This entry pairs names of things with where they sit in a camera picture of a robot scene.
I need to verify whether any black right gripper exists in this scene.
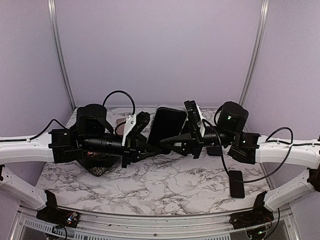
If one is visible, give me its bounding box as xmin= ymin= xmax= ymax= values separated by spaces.
xmin=158 ymin=118 xmax=236 ymax=160

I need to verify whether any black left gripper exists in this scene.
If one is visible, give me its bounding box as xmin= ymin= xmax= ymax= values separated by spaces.
xmin=82 ymin=132 xmax=162 ymax=168

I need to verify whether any black phone case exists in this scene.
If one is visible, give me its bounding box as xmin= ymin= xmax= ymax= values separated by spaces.
xmin=206 ymin=146 xmax=222 ymax=157

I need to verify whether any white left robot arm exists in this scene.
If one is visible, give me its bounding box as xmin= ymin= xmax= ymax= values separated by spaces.
xmin=0 ymin=103 xmax=161 ymax=223

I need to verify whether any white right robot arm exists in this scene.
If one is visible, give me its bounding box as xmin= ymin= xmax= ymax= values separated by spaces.
xmin=160 ymin=100 xmax=320 ymax=224

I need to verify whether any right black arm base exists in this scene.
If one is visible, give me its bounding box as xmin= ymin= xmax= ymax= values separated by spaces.
xmin=229 ymin=191 xmax=274 ymax=230

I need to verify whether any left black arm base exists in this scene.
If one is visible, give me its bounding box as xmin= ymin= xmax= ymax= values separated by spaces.
xmin=36 ymin=190 xmax=80 ymax=228

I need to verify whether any pink phone case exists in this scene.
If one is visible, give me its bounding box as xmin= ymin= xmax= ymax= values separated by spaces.
xmin=115 ymin=118 xmax=126 ymax=136

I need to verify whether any black square patterned plate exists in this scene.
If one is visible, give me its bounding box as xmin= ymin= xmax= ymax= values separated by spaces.
xmin=77 ymin=152 xmax=121 ymax=177

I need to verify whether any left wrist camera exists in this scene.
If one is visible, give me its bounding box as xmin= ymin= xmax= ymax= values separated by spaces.
xmin=121 ymin=111 xmax=150 ymax=147

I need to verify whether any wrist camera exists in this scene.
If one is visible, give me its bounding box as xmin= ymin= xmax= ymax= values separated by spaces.
xmin=121 ymin=111 xmax=150 ymax=147
xmin=184 ymin=100 xmax=206 ymax=143

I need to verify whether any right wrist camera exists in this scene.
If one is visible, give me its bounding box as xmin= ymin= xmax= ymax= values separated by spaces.
xmin=184 ymin=100 xmax=206 ymax=143

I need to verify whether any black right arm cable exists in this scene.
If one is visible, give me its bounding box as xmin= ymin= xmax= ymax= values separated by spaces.
xmin=202 ymin=118 xmax=294 ymax=185

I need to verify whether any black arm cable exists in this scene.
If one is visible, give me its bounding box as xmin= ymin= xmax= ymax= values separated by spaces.
xmin=0 ymin=90 xmax=137 ymax=143
xmin=202 ymin=118 xmax=294 ymax=185

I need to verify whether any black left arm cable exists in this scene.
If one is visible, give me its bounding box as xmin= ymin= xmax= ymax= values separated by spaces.
xmin=0 ymin=90 xmax=137 ymax=143

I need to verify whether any front aluminium rail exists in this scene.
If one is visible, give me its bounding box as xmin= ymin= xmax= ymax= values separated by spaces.
xmin=8 ymin=205 xmax=301 ymax=240

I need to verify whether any right aluminium frame post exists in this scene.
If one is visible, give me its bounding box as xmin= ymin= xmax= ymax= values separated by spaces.
xmin=238 ymin=0 xmax=270 ymax=107

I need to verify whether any aluminium frame post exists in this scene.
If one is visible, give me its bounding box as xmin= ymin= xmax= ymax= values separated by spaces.
xmin=47 ymin=0 xmax=76 ymax=111
xmin=238 ymin=0 xmax=270 ymax=107

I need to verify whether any left aluminium frame post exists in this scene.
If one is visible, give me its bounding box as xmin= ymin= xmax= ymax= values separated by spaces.
xmin=47 ymin=0 xmax=76 ymax=111

